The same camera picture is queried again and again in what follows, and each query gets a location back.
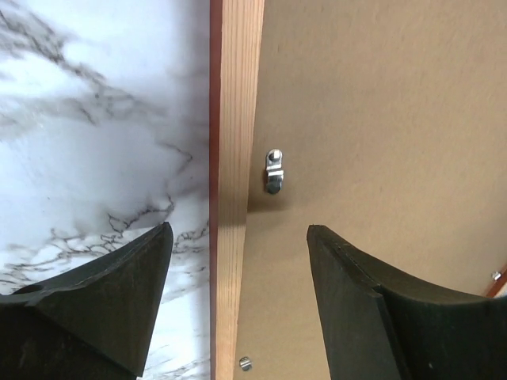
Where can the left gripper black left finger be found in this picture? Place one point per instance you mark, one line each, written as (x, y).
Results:
(93, 322)

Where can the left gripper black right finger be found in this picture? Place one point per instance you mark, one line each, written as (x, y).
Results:
(379, 322)

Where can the brown cardboard backing board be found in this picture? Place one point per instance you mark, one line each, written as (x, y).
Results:
(386, 122)

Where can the orange wooden picture frame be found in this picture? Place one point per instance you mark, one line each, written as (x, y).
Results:
(235, 48)

